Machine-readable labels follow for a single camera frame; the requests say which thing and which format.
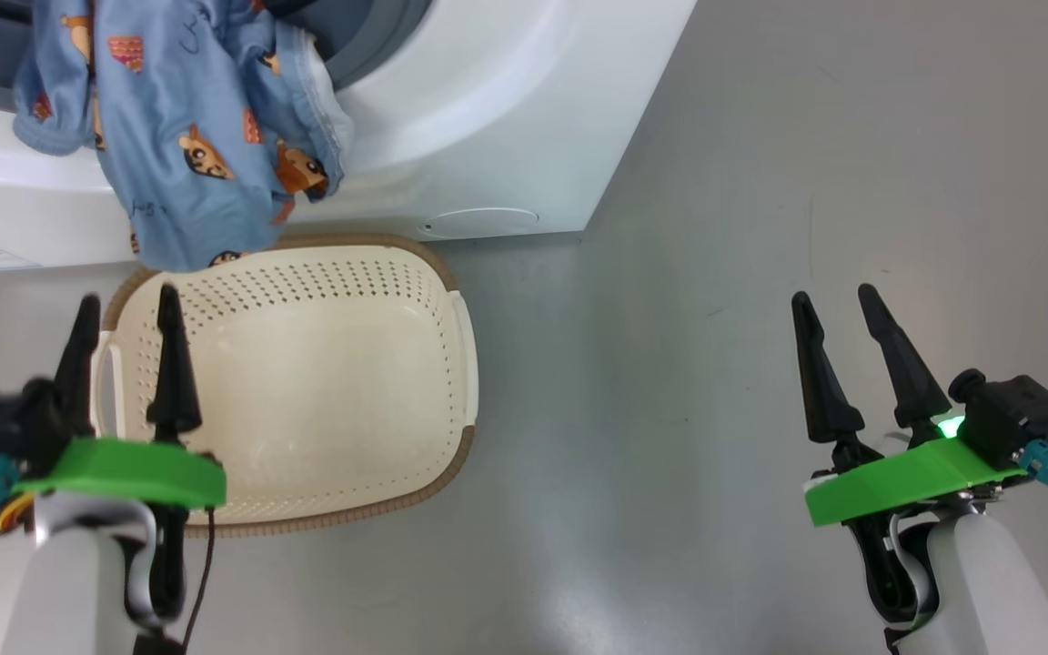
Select blue cartoon print garment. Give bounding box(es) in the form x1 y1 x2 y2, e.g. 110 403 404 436
13 0 99 157
92 0 354 272

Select cream perforated laundry basket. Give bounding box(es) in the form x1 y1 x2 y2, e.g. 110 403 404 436
92 234 479 538

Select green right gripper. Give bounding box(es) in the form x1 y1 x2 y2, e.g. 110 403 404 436
791 284 1030 630

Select white front-load washing machine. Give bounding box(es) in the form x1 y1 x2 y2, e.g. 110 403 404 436
0 0 698 269

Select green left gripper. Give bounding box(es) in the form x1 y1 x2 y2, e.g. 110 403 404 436
13 284 227 630

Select round white filter cover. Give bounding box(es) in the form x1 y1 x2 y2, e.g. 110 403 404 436
421 207 540 239

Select thin brown left arm cable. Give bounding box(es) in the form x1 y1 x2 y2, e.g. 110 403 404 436
178 508 216 655

